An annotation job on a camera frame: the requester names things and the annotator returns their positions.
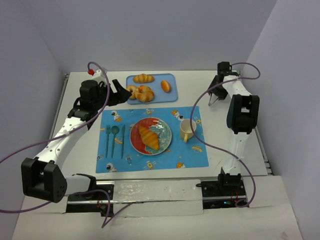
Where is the long striped croissant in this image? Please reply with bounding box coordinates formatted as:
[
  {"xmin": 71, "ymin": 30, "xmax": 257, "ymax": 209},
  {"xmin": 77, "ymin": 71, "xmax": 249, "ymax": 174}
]
[{"xmin": 138, "ymin": 126, "xmax": 160, "ymax": 150}]

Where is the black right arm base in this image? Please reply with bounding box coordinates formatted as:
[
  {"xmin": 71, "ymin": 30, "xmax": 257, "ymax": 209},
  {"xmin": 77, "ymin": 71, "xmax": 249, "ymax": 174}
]
[{"xmin": 195, "ymin": 172, "xmax": 247, "ymax": 210}]

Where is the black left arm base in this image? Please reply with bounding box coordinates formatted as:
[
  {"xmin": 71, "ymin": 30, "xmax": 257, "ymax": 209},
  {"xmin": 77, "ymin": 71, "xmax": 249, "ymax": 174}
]
[{"xmin": 65, "ymin": 173, "xmax": 115, "ymax": 217}]

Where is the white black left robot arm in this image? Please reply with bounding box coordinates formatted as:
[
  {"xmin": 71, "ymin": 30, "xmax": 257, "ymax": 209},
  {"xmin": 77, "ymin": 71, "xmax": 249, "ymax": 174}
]
[{"xmin": 21, "ymin": 79, "xmax": 132, "ymax": 203}]

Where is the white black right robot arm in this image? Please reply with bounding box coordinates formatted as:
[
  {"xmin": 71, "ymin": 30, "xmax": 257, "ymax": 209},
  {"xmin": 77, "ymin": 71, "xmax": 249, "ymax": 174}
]
[{"xmin": 208, "ymin": 61, "xmax": 260, "ymax": 186}]

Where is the small orange bread roll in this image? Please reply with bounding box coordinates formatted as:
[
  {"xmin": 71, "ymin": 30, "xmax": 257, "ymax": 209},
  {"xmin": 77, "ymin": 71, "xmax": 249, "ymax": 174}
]
[{"xmin": 160, "ymin": 80, "xmax": 171, "ymax": 93}]

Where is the curled golden croissant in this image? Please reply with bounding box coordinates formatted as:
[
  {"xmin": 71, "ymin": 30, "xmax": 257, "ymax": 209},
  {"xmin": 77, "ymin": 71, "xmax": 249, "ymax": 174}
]
[{"xmin": 134, "ymin": 85, "xmax": 155, "ymax": 103}]

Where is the golden croissant at tray back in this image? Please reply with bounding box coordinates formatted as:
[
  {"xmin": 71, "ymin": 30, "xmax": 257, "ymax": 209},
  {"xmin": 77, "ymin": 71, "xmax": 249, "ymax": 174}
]
[{"xmin": 133, "ymin": 73, "xmax": 155, "ymax": 84}]

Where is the teal plastic fork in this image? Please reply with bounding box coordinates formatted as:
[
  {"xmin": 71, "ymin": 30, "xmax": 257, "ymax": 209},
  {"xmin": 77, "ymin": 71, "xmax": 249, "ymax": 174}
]
[{"xmin": 105, "ymin": 125, "xmax": 111, "ymax": 158}]

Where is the teal plastic knife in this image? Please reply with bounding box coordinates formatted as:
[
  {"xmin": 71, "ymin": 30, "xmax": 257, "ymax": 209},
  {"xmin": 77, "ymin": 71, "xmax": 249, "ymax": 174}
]
[{"xmin": 120, "ymin": 125, "xmax": 126, "ymax": 159}]

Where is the teal plastic spoon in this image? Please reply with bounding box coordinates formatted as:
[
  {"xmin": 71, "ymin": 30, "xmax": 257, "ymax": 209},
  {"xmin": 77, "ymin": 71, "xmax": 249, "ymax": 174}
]
[{"xmin": 111, "ymin": 125, "xmax": 120, "ymax": 158}]

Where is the light blue serving tray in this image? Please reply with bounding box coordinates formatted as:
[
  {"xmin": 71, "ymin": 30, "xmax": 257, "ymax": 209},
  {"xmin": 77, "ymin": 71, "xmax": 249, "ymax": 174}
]
[{"xmin": 126, "ymin": 73, "xmax": 178, "ymax": 104}]

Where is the cream yellow mug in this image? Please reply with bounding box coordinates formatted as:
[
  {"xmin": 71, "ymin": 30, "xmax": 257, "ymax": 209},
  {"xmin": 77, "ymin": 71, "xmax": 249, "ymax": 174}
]
[{"xmin": 179, "ymin": 118, "xmax": 197, "ymax": 143}]

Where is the red and teal plate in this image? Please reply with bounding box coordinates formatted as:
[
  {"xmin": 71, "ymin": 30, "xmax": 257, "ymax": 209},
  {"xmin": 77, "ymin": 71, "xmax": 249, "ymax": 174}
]
[{"xmin": 129, "ymin": 117, "xmax": 172, "ymax": 156}]

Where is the blue space print placemat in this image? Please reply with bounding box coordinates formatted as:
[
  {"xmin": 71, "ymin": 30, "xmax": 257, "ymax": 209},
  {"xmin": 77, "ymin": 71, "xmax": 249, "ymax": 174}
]
[{"xmin": 95, "ymin": 106, "xmax": 209, "ymax": 173}]

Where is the glazed ring donut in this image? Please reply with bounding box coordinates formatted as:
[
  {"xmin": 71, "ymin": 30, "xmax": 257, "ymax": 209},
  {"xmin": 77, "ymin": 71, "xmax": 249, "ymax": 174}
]
[{"xmin": 126, "ymin": 84, "xmax": 137, "ymax": 100}]

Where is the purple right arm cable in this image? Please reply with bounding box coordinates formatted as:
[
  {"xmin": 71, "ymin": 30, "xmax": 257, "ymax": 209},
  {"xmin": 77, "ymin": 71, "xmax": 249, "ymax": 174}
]
[{"xmin": 189, "ymin": 62, "xmax": 261, "ymax": 208}]

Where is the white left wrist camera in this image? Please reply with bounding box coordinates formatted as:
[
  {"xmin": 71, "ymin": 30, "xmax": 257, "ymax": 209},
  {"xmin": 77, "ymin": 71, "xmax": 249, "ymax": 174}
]
[{"xmin": 87, "ymin": 68, "xmax": 107, "ymax": 84}]

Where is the metal front rail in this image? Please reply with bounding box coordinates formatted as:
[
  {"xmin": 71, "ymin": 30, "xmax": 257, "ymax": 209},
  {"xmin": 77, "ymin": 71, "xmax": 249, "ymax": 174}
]
[{"xmin": 66, "ymin": 178, "xmax": 248, "ymax": 205}]

